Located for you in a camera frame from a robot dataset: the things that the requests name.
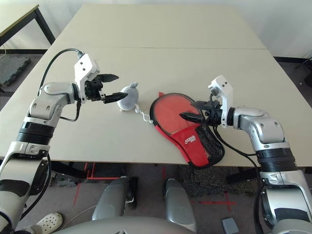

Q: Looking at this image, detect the red floor tape cross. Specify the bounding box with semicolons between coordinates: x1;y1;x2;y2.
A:
191;191;237;212

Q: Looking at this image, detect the grey robot leg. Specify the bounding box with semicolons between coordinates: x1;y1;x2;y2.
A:
162;178;197;233
91;176;139;222

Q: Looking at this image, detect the white clog shoe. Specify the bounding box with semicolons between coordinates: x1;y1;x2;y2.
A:
36;212;64;234

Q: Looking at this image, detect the black foam floor mat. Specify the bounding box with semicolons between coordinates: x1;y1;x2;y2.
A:
0;54;32;88

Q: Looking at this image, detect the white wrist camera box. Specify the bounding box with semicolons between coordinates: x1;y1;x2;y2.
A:
207;76;235;129
73;54;101;104

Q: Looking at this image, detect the grey plush toy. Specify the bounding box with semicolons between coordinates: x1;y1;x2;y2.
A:
117;81;141;113

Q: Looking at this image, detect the black camera tripod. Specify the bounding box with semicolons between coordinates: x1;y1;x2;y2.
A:
295;57;312;86

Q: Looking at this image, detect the beige side table black frame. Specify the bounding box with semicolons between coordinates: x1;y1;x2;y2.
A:
0;4;56;55

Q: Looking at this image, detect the dark speckled floor mat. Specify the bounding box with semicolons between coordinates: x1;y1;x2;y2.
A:
178;165;257;198

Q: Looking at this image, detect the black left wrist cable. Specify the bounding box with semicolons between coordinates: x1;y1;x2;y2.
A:
39;48;84;122

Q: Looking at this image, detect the small grey floor box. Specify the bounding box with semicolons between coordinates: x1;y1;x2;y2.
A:
221;217;240;234

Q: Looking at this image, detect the black table base beam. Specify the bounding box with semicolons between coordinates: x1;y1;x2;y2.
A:
226;167;260;185
51;161;86;179

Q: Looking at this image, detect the red floor tape frame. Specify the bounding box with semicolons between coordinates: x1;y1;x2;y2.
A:
72;162;117;206

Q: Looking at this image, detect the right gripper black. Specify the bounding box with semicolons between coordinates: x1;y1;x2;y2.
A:
179;100;224;128

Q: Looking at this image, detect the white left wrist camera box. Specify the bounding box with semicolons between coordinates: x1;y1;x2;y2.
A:
73;54;101;104

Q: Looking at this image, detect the thin white floor cable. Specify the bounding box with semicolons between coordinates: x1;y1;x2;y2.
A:
61;205;98;232

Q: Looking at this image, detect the grey robot torso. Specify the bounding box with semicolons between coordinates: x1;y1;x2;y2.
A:
52;217;196;234

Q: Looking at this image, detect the grey robot left leg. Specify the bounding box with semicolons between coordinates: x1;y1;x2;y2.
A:
91;176;139;222

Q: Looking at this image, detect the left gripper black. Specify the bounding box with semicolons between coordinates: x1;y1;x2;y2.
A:
84;73;129;105

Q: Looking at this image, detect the red ping-pong paddle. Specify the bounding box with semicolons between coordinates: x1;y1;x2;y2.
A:
152;96;200;134

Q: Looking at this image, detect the grey robot right leg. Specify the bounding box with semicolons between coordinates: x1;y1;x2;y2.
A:
162;178;197;233

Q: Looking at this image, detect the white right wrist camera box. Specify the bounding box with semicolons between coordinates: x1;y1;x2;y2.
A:
207;76;235;129

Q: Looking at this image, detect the red black paddle case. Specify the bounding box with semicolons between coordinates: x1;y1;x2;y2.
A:
149;91;226;170

